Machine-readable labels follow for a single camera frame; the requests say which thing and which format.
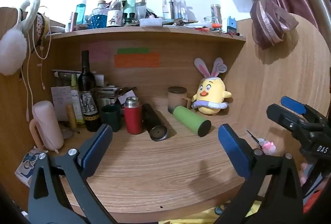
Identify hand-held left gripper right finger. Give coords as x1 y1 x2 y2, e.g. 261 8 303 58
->
213 123 304 224

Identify dotted headband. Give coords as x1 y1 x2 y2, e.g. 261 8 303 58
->
36 13 50 45

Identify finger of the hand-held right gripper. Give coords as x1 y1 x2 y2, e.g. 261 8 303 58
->
281 96 308 115
266 104 307 135

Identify white charging cable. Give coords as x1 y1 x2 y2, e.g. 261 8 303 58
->
20 6 53 122

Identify light green cup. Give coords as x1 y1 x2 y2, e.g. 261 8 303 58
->
173 105 212 137

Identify white note paper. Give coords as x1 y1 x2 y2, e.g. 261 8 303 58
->
51 86 72 122

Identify pink sticky note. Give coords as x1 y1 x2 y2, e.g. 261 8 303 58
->
80 42 110 63

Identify white fluffy earmuffs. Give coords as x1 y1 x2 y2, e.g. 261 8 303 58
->
0 0 42 76

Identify blue white cartoon packet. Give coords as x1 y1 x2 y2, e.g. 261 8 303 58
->
14 146 49 187

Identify teal liquid bottle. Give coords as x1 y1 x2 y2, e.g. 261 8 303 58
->
75 0 87 25

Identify yellow tube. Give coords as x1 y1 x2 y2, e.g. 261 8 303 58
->
66 104 78 129

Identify brown lidded mug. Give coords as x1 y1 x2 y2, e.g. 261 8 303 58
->
167 86 192 114

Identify clear labelled liquor bottle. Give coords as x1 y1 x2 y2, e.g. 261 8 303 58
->
106 0 124 28

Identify black thermos cup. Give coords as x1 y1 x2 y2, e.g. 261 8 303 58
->
142 103 168 142

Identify clear glass bottle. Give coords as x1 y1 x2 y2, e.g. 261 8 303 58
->
135 0 148 20

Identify orange sticky note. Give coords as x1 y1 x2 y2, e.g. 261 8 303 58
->
114 53 161 68

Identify dark wine bottle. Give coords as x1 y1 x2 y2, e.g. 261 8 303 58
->
77 50 101 132

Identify blue stamp block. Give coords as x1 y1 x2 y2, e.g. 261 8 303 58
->
227 16 237 34

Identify pink paw trinket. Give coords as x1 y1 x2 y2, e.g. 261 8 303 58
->
258 138 276 155

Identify person's right hand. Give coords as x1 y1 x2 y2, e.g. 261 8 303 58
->
299 163 309 185

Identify pale green tube bottle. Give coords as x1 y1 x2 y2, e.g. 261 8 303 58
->
70 74 85 125

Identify dark green cup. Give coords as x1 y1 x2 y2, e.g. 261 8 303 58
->
101 104 122 132

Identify yellow cloth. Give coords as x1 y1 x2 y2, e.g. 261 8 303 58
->
158 200 263 224

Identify clear blister packs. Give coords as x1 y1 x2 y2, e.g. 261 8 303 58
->
162 0 187 20

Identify green sticky note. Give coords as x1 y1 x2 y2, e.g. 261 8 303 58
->
117 47 151 55

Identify pink bottle with handle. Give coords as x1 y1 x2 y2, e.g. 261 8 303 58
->
29 100 65 154

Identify blue bead glass jar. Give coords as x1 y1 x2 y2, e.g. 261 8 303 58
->
90 0 107 29

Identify white flat box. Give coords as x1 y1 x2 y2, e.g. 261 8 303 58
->
139 18 163 27

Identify glass jar with pens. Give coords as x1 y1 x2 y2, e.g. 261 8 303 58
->
210 4 223 24

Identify yellow chick plush toy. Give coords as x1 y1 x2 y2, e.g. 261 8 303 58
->
191 57 233 115

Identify pink striped curtain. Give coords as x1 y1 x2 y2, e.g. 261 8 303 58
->
208 0 320 50

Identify stack of small boxes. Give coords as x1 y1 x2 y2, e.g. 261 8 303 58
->
95 86 138 107

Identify red thermos bottle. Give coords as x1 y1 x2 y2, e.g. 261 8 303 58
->
123 97 143 135

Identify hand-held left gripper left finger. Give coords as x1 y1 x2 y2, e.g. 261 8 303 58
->
27 123 119 224

